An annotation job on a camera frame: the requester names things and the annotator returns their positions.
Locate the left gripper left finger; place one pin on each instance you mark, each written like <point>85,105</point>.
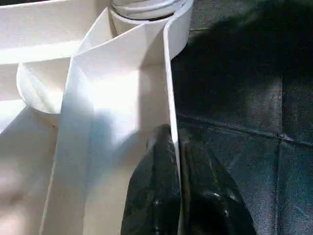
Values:
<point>154,191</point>

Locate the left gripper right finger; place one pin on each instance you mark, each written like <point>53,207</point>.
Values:
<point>215,195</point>

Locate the white plastic table top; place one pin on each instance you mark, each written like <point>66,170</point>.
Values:
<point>97,85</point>

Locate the white plastic table leg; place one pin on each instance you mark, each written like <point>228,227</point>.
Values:
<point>146,9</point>

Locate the black work mat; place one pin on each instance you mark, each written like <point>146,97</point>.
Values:
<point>244,98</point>

